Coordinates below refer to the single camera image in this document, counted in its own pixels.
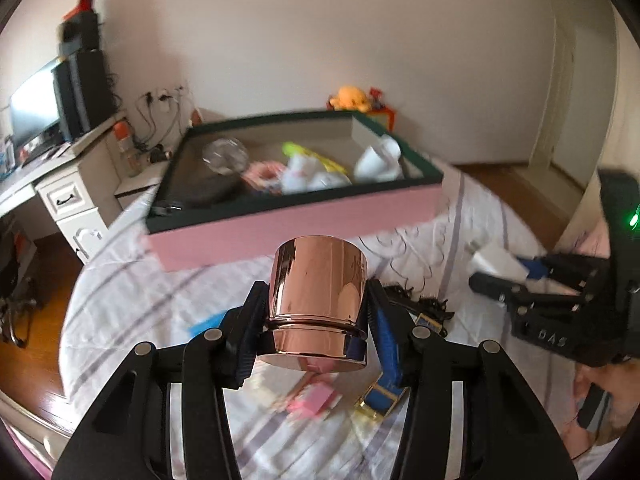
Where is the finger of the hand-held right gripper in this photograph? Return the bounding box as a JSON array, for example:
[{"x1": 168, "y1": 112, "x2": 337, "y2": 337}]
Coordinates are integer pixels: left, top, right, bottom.
[
  {"x1": 470, "y1": 271, "x2": 596, "y2": 311},
  {"x1": 517, "y1": 253, "x2": 601, "y2": 286}
]

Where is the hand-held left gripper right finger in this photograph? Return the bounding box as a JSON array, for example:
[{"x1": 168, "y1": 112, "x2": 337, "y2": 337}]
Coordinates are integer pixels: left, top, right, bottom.
[{"x1": 362, "y1": 280, "x2": 573, "y2": 480}]

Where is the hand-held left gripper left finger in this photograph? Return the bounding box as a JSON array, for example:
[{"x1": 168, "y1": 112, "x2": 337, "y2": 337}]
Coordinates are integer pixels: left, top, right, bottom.
[{"x1": 52, "y1": 280, "x2": 271, "y2": 480}]

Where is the white tube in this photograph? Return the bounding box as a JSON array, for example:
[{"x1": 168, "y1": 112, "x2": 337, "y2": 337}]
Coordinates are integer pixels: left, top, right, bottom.
[{"x1": 467, "y1": 239, "x2": 527, "y2": 279}]

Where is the blue and gold case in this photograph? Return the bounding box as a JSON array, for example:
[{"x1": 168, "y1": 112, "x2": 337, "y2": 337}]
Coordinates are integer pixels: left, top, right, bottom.
[{"x1": 356, "y1": 312, "x2": 448, "y2": 419}]

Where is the rose gold cup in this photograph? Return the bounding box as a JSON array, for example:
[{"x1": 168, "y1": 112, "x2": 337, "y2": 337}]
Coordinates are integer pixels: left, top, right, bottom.
[{"x1": 257, "y1": 236, "x2": 371, "y2": 373}]

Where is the pink eraser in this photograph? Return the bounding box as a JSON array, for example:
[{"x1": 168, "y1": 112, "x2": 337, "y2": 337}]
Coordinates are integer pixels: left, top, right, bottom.
[{"x1": 285, "y1": 381, "x2": 343, "y2": 418}]

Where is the pink box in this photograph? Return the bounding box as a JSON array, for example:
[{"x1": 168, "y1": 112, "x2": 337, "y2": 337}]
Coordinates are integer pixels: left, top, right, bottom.
[{"x1": 145, "y1": 109, "x2": 445, "y2": 272}]

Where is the pink patterned roll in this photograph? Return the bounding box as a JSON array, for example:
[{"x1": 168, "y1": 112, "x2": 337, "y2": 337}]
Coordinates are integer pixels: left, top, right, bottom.
[{"x1": 242, "y1": 160, "x2": 281, "y2": 194}]

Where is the glass bowl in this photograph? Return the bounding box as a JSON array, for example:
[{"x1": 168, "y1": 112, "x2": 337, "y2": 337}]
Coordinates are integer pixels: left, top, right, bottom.
[{"x1": 201, "y1": 137, "x2": 249, "y2": 176}]

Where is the yellow highlighter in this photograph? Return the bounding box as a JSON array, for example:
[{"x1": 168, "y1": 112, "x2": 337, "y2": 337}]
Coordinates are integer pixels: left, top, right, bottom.
[{"x1": 282, "y1": 142, "x2": 347, "y2": 173}]

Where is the person's right hand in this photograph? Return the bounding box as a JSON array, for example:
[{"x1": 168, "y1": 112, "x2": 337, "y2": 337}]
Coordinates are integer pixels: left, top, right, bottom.
[{"x1": 572, "y1": 360, "x2": 640, "y2": 448}]

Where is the pink blanket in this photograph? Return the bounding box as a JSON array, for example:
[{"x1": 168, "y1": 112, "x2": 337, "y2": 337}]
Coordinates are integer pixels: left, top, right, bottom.
[{"x1": 574, "y1": 217, "x2": 613, "y2": 263}]

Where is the cream wardrobe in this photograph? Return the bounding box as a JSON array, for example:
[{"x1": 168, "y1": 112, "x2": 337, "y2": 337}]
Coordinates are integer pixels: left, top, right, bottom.
[{"x1": 552, "y1": 0, "x2": 640, "y2": 261}]

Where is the white striped quilt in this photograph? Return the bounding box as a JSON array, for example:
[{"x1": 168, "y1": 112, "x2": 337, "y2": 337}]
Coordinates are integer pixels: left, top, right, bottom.
[{"x1": 60, "y1": 160, "x2": 591, "y2": 480}]

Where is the white door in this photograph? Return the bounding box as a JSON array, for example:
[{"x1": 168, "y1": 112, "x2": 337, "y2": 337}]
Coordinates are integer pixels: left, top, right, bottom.
[{"x1": 529, "y1": 10, "x2": 592, "y2": 187}]

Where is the red toy box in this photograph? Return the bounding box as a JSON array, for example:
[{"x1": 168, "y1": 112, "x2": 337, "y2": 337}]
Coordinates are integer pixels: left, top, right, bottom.
[{"x1": 367, "y1": 105, "x2": 397, "y2": 132}]

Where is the white desk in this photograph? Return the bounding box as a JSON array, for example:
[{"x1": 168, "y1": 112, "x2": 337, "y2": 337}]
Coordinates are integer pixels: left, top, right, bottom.
[{"x1": 0, "y1": 110, "x2": 132, "y2": 263}]

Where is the orange-capped clear bottle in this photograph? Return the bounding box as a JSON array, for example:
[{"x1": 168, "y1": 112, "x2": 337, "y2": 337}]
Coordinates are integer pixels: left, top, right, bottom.
[{"x1": 112, "y1": 121, "x2": 144, "y2": 177}]

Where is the yellow octopus plush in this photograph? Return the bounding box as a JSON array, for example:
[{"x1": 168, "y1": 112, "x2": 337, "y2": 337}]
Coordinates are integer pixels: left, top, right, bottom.
[{"x1": 327, "y1": 86, "x2": 374, "y2": 111}]

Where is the black office chair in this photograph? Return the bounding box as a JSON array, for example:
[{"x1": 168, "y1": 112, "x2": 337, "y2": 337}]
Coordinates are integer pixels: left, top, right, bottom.
[{"x1": 0, "y1": 220, "x2": 45, "y2": 348}]

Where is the black keyboard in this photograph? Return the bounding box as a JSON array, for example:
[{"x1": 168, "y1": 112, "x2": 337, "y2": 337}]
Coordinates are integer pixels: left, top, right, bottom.
[{"x1": 20, "y1": 142, "x2": 60, "y2": 164}]

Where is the black computer tower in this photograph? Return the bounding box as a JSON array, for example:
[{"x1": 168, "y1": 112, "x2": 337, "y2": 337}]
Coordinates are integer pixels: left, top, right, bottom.
[{"x1": 52, "y1": 50, "x2": 119, "y2": 143}]

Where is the black computer monitor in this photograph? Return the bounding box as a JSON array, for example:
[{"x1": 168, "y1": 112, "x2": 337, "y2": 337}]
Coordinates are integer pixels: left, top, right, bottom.
[{"x1": 10, "y1": 59, "x2": 63, "y2": 150}]

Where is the black speaker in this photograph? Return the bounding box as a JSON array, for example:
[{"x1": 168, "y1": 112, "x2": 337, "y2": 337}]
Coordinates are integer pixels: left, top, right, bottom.
[{"x1": 59, "y1": 12, "x2": 102, "y2": 57}]

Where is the black power cable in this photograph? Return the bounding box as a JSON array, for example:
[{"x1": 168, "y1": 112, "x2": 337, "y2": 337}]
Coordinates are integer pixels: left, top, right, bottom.
[{"x1": 107, "y1": 72, "x2": 201, "y2": 161}]

